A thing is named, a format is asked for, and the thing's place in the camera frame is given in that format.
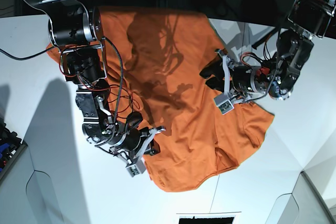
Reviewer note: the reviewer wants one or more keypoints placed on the orange t-shirt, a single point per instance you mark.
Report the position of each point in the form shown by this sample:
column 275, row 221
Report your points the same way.
column 154, row 61

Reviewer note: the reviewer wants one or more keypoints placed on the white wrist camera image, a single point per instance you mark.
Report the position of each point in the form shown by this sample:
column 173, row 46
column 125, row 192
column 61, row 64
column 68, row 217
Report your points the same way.
column 137, row 168
column 224, row 104

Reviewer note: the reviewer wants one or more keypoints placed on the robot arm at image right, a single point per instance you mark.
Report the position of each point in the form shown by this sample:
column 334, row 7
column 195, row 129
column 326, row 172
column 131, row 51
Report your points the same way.
column 307, row 19

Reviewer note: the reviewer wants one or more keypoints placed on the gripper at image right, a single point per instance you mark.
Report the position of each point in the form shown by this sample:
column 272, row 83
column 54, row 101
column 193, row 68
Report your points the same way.
column 243, row 81

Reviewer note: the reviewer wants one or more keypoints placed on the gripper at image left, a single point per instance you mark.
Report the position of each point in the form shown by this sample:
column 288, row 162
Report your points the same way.
column 131, row 145

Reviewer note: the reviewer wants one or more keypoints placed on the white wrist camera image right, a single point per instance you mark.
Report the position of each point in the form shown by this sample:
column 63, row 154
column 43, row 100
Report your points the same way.
column 224, row 104

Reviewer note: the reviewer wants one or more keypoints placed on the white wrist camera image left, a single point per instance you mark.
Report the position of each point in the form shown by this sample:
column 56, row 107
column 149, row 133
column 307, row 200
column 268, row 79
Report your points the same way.
column 137, row 168

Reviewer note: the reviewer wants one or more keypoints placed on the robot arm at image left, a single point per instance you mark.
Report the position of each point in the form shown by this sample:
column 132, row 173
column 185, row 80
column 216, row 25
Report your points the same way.
column 75, row 29

